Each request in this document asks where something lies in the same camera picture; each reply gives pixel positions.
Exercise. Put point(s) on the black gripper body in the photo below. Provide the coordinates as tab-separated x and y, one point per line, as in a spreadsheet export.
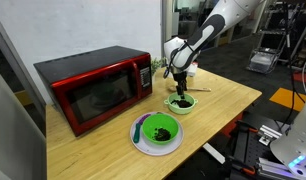
180	78

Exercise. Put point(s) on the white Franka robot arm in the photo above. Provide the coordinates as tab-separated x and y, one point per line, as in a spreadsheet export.
209	30

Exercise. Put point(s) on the coffee beans in light-green bowl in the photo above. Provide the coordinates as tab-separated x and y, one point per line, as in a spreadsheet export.
182	103

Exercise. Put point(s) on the dark-green plastic bowl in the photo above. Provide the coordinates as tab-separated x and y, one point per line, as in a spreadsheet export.
153	125

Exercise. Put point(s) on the coffee beans in dark-green bowl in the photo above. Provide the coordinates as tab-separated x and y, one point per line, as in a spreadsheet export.
162	134

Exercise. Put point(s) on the white cup purple sleeve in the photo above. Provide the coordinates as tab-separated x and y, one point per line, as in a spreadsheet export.
193	70

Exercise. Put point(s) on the small potted green plant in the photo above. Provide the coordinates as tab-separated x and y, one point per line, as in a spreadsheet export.
156	65

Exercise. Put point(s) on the purple teal toy knife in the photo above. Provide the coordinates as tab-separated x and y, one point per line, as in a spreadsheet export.
138	130

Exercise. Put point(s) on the pale round plate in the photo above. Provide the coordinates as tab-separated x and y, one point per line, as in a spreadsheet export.
159	149

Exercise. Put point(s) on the metal background cart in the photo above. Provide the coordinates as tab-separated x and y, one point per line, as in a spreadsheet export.
263	60

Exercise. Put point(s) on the red black microwave oven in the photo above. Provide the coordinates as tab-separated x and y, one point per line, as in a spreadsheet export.
93	90

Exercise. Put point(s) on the aluminium extrusion pieces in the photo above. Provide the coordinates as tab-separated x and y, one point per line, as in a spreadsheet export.
268	133

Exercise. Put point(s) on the grey metal beam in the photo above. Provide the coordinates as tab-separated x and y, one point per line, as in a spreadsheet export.
19	66

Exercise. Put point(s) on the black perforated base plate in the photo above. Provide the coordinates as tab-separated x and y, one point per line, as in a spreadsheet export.
246	150

